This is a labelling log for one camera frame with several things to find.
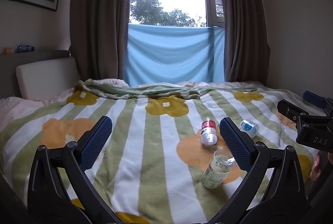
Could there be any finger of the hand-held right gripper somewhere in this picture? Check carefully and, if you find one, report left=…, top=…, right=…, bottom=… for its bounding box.
left=302, top=91, right=333, bottom=118
left=277, top=100, right=316, bottom=133

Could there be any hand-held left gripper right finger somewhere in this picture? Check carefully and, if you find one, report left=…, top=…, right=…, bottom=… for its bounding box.
left=208, top=117, right=307, bottom=224

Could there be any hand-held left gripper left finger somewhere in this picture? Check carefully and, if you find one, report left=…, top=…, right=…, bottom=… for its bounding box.
left=27, top=116, right=115, bottom=224

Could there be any green label clear cup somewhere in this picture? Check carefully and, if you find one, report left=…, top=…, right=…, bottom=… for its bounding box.
left=201, top=149, right=236, bottom=188

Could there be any blue label clear cup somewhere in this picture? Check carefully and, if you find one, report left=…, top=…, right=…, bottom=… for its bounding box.
left=240, top=119, right=260, bottom=138

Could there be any red label clear cup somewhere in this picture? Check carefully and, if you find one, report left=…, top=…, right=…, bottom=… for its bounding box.
left=200, top=116, right=218, bottom=146

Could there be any person's right hand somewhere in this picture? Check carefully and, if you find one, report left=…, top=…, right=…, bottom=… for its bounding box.
left=310, top=152, right=323, bottom=181

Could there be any striped floral blanket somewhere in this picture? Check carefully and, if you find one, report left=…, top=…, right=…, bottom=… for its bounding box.
left=0, top=78, right=326, bottom=224

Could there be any white headboard cushion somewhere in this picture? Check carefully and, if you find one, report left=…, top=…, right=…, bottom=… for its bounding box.
left=16, top=57, right=79, bottom=99

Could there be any brown curtain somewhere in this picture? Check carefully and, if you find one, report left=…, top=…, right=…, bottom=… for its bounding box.
left=217, top=0, right=271, bottom=83
left=70, top=0, right=137, bottom=81

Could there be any grey headboard shelf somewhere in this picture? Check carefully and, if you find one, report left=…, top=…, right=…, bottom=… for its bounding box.
left=0, top=50, right=72, bottom=100

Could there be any light blue hanging cloth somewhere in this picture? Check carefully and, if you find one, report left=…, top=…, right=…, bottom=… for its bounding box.
left=123, top=24, right=225, bottom=85

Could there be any blue toy car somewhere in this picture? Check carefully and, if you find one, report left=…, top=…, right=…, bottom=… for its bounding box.
left=16, top=44, right=35, bottom=53

